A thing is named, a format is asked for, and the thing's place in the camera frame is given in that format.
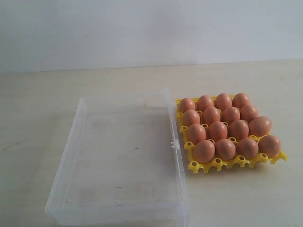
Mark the yellow plastic egg tray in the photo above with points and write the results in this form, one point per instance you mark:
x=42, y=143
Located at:
x=216, y=162

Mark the clear plastic container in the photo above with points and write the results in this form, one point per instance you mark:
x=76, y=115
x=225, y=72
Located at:
x=122, y=165

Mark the brown egg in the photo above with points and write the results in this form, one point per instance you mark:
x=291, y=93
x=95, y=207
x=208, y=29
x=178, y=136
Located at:
x=223, y=101
x=196, y=133
x=240, y=100
x=247, y=147
x=248, y=113
x=190, y=117
x=260, y=126
x=204, y=102
x=204, y=152
x=186, y=104
x=225, y=149
x=270, y=145
x=217, y=130
x=230, y=114
x=210, y=115
x=239, y=129

